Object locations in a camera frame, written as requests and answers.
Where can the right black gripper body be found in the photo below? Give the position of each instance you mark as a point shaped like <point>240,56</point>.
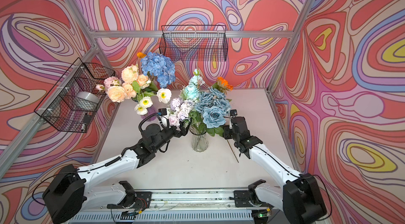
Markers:
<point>229,130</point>

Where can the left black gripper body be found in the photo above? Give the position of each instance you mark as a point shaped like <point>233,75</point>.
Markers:
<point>179,128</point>

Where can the red sunflower stem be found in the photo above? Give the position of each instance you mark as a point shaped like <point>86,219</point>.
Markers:
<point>232,150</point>

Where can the clear ribbed glass vase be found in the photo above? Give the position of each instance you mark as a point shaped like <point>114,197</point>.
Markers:
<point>199,140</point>

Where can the lilac white mixed bouquet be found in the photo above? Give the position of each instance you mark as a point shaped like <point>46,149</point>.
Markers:
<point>180,110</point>

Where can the blue purple glass vase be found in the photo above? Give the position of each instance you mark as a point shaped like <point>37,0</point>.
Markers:
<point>150,114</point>

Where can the teal white bouquet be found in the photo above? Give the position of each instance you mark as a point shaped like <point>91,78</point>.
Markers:
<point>210,113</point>

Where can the white yellow-centred poppy stem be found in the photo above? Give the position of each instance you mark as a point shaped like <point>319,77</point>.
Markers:
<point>146,101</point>

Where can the pale blue rose stem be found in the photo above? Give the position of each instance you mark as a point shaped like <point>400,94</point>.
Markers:
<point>192,90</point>

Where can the peach rose flower stem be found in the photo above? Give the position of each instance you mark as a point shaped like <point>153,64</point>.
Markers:
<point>128,91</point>

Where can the orange gerbera flower stem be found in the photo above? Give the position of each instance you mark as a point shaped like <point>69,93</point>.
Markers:
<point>222,85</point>

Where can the blue hydrangea flower stem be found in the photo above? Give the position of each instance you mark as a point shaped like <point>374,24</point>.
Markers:
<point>160,67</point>

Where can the cream rose flower stem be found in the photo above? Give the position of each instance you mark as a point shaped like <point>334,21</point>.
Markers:
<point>130,74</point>

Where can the pink rose flower stem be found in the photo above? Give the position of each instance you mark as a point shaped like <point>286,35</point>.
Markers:
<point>109,82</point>

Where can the orange poppy flower stem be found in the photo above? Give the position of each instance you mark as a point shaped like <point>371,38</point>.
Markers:
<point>140,57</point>

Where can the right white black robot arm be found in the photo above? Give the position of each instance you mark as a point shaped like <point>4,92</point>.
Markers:
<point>297,195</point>

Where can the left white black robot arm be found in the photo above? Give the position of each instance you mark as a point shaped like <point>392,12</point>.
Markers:
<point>76,189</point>

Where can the small black device in basket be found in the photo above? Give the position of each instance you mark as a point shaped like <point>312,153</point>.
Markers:
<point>86,119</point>

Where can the white tape roll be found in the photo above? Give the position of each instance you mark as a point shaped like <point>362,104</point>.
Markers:
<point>86,99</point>

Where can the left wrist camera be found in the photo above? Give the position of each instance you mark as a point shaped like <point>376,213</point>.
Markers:
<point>163,117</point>

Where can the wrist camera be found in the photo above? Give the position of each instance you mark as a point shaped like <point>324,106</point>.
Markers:
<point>233,115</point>
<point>163,117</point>

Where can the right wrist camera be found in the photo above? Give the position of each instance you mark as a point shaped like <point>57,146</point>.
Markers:
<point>233,115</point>

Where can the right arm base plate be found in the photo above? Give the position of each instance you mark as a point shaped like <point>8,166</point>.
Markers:
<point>246,198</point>

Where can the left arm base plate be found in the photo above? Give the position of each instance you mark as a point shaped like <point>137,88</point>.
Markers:
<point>139,200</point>

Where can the black wire basket left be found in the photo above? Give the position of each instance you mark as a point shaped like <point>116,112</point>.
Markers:
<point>60,109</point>

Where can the black wire basket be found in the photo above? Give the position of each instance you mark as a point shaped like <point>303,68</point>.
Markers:
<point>200,42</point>
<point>60,109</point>

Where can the black wire basket back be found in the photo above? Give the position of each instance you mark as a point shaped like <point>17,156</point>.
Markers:
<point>200,42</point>

